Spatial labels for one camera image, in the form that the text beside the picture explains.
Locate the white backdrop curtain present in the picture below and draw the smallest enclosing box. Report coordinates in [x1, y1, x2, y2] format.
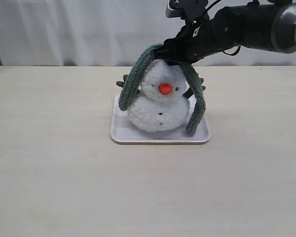
[0, 0, 296, 67]

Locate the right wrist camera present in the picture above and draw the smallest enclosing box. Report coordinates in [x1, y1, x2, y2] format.
[165, 0, 209, 24]

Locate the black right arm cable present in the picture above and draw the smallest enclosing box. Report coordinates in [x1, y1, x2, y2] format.
[207, 0, 242, 56]

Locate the white plush snowman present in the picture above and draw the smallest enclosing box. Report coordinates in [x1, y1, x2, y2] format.
[115, 60, 207, 134]

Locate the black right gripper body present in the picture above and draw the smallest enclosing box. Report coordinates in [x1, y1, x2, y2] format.
[162, 19, 212, 64]

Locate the green fuzzy scarf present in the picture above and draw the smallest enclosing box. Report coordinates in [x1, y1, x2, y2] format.
[118, 42, 207, 138]

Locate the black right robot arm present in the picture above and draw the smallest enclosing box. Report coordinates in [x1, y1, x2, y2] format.
[151, 0, 296, 65]

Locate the white rectangular tray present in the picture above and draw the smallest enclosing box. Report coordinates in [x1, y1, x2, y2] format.
[110, 95, 211, 145]

